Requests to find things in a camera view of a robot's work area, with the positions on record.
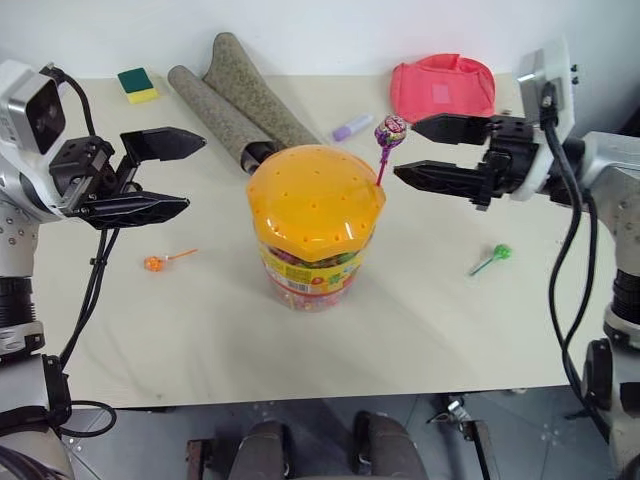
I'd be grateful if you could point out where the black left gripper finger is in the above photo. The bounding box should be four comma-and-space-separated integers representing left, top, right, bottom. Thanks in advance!
119, 127, 208, 164
82, 191, 191, 232

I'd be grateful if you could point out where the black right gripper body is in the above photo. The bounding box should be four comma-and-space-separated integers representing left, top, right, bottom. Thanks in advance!
470, 115, 542, 214

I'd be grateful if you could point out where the dark rounded shape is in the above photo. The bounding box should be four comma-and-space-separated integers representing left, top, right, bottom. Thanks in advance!
351, 410, 427, 480
233, 419, 292, 480

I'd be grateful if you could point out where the green lollipop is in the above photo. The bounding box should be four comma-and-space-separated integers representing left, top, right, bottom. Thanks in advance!
468, 243, 515, 277

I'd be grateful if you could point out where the red fabric pouch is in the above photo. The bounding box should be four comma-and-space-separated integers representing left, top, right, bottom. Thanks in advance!
389, 52, 497, 126

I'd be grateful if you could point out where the metal caster bracket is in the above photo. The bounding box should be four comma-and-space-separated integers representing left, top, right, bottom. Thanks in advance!
438, 396, 472, 427

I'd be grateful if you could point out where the black metal frame bar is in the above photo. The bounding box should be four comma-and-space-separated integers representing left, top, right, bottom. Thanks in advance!
461, 419, 497, 480

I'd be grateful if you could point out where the brown metal frame piece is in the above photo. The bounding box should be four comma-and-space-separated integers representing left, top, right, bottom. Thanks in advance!
185, 438, 222, 480

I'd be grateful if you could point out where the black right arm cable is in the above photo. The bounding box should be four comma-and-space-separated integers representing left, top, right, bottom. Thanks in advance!
537, 79, 626, 451

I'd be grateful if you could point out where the clear plastic lollipop jar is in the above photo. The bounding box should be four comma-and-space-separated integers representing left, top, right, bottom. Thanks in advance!
258, 232, 365, 313

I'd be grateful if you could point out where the green and yellow sponge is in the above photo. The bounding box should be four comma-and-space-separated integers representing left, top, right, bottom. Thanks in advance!
117, 68, 161, 105

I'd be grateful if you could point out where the orange lollipop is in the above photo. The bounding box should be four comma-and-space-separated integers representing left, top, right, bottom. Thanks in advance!
143, 248, 200, 274

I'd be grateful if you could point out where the orange perforated jar lid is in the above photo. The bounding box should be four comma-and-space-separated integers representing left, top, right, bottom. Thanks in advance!
245, 144, 389, 264

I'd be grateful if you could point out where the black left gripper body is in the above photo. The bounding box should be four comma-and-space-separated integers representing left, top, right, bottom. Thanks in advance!
48, 137, 144, 212

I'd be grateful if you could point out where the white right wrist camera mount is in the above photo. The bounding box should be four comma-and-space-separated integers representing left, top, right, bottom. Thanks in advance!
513, 34, 584, 202

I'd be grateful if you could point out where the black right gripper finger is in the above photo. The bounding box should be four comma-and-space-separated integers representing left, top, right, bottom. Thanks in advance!
393, 160, 482, 202
412, 113, 495, 147

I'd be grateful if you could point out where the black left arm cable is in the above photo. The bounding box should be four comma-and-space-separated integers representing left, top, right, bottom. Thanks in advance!
42, 67, 122, 441

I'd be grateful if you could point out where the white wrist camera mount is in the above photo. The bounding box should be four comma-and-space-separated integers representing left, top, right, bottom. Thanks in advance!
513, 34, 584, 202
0, 59, 70, 157

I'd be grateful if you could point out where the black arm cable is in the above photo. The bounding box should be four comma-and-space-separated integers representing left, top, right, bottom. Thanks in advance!
537, 79, 626, 451
42, 67, 122, 441

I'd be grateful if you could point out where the rolled speckled grey mat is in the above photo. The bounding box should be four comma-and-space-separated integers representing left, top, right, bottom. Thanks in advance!
166, 64, 279, 177
201, 32, 324, 152

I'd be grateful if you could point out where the purple wrapped lollipop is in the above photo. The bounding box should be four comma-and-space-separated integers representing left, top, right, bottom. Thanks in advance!
373, 113, 412, 188

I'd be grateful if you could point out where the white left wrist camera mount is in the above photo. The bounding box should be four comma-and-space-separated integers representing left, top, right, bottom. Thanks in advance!
0, 59, 70, 157

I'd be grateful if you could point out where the purple marker pen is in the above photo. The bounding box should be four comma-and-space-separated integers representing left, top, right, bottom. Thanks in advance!
331, 113, 375, 143

